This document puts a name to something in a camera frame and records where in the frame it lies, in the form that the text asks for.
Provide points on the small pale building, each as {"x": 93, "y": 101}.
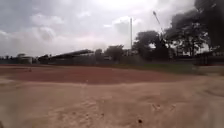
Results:
{"x": 25, "y": 59}

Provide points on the long dark boundary wall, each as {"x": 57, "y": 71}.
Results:
{"x": 110, "y": 61}

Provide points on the long low roofed building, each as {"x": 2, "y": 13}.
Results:
{"x": 66, "y": 55}

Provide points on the tall pale pole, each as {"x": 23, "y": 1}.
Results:
{"x": 131, "y": 33}

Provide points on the leaning floodlight pole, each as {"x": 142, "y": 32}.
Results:
{"x": 157, "y": 20}

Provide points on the row of dark trees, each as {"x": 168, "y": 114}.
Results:
{"x": 186, "y": 33}

